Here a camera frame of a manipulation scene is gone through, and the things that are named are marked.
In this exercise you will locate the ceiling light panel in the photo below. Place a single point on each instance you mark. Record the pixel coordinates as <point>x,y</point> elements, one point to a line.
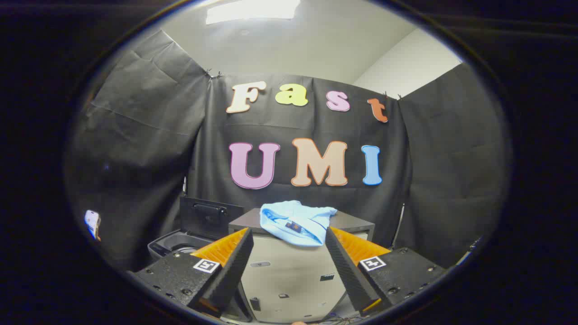
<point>253,10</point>

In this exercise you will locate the metal stand pole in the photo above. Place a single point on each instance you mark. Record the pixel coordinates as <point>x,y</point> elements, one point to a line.
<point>185,186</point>
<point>399,223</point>

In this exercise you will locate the black backdrop cloth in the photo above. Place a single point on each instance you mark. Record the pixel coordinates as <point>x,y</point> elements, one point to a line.
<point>280,126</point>

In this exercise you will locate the light blue shirt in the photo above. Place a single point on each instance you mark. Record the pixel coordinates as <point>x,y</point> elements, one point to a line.
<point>298,214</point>

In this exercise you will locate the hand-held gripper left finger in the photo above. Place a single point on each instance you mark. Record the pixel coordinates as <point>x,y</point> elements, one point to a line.
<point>235,266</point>

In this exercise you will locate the dark grey washing machine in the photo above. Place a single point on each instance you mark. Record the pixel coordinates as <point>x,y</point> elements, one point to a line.
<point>174,241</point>

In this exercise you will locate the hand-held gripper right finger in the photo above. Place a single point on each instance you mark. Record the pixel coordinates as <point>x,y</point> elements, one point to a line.
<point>345,266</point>

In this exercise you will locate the grey cabinet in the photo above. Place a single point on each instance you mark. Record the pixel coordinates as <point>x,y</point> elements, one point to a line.
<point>289,275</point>

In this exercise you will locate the small white object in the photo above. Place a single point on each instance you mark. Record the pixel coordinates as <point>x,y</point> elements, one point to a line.
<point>92,222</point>

